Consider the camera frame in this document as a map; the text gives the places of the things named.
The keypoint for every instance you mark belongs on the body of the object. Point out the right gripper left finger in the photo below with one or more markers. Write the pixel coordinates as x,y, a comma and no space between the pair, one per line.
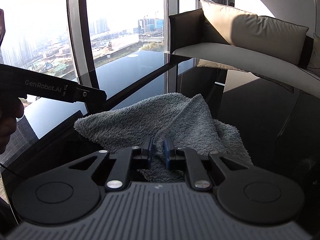
142,156

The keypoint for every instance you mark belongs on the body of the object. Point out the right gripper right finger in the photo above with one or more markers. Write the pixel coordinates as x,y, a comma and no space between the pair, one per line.
174,158

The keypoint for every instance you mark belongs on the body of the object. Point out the grey terry towel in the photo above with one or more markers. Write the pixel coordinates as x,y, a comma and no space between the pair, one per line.
186,121

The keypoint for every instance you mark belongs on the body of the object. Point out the person's left hand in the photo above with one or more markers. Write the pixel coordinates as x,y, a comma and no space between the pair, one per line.
11,109

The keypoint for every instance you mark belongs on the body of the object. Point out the beige and brown sofa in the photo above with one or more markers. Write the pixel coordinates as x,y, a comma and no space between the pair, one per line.
191,35

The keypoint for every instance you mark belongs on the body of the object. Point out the beige cushion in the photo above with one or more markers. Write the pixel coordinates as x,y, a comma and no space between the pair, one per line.
314,63
264,34

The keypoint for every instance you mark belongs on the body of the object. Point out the black window frame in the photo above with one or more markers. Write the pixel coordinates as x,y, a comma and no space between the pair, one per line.
167,77

